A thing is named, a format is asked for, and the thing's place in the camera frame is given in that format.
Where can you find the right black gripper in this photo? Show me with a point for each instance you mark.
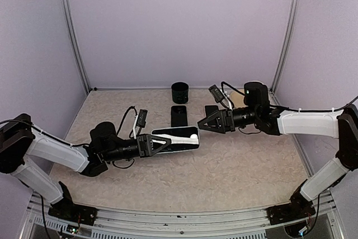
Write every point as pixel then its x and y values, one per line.
pixel 225 120

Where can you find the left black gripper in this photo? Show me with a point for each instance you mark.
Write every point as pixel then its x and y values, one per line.
pixel 149 150

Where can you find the pink phone case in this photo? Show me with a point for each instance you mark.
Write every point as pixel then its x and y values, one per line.
pixel 209 109

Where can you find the light blue phone case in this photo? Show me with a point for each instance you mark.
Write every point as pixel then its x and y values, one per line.
pixel 181 139

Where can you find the black phone case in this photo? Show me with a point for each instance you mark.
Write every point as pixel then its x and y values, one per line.
pixel 178 116

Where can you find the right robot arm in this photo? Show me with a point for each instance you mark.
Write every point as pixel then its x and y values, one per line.
pixel 270 119

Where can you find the beige round plate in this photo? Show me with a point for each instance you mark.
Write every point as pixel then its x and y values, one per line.
pixel 236 98

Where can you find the dark green cup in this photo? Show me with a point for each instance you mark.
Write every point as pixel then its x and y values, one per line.
pixel 180 92

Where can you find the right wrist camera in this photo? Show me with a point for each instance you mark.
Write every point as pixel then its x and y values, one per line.
pixel 221 97

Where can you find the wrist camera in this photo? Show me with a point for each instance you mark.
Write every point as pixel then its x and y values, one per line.
pixel 221 97
pixel 139 123

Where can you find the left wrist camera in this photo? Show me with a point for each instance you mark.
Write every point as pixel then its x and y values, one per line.
pixel 139 123

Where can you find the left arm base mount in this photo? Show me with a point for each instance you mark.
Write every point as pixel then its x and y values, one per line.
pixel 80 214

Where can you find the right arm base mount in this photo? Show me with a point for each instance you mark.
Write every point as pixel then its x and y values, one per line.
pixel 288 212

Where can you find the right aluminium frame post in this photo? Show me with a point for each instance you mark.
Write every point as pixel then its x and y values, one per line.
pixel 285 46

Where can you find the aluminium frame post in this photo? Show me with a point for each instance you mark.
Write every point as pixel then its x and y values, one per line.
pixel 285 46
pixel 75 47

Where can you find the left aluminium frame post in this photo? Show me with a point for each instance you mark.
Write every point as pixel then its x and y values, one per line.
pixel 75 47

